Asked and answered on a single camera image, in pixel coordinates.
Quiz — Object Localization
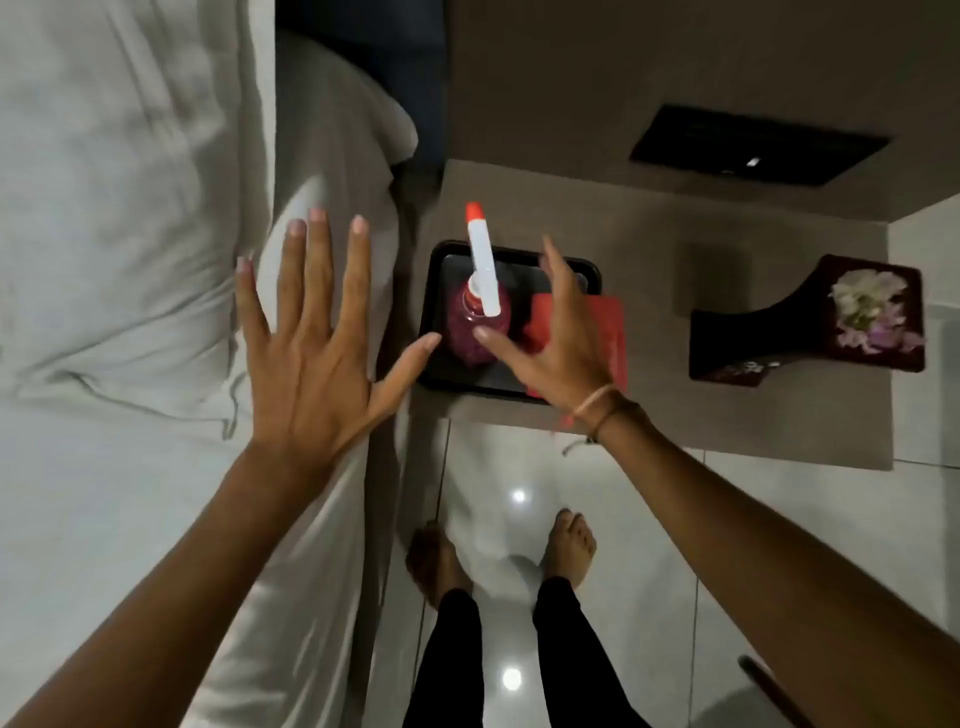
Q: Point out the person's left leg black trousers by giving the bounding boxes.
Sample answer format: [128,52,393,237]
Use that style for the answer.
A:
[403,588,485,728]

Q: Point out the person's right forearm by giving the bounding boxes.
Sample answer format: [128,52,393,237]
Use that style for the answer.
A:
[590,404,960,728]

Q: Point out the person's leg black trousers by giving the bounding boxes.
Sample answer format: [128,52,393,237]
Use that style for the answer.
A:
[403,588,485,728]
[532,575,652,728]

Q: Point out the black rectangular tray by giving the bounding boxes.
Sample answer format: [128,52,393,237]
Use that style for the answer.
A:
[417,239,604,406]

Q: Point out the person's right leg black trousers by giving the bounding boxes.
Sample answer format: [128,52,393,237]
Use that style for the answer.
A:
[532,575,652,728]

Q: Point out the small white pillow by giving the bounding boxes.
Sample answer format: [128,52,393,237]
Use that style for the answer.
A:
[254,29,420,380]

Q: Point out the pink spray bottle white nozzle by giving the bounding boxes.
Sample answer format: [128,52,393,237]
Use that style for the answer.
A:
[446,200,515,369]

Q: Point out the red cloth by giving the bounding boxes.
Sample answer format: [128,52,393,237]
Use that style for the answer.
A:
[521,293,630,400]

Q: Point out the red and black string bracelet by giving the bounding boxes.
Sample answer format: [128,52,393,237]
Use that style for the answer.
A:
[558,383,643,445]

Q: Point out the person's right hand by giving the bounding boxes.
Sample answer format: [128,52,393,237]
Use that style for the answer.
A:
[472,236,640,430]

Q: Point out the large white pillow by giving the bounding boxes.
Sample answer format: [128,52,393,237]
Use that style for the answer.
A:
[0,0,277,403]

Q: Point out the black wall switch panel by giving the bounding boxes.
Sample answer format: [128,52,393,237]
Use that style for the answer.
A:
[628,103,892,189]

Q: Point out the person's left bare foot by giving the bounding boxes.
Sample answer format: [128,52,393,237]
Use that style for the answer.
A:
[404,522,475,609]

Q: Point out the person's bare foot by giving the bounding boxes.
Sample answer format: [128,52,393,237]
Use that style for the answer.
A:
[539,508,599,590]
[404,522,475,609]

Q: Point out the person's left hand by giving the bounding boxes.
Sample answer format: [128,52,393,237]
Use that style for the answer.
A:
[233,207,444,489]

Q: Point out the brown wooden stick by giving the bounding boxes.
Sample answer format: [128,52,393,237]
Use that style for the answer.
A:
[737,654,816,728]

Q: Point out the dark floral tissue box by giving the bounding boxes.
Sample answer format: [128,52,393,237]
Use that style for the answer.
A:
[688,253,926,388]

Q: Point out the person's right bare foot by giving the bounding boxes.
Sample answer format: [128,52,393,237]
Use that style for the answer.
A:
[539,508,599,590]

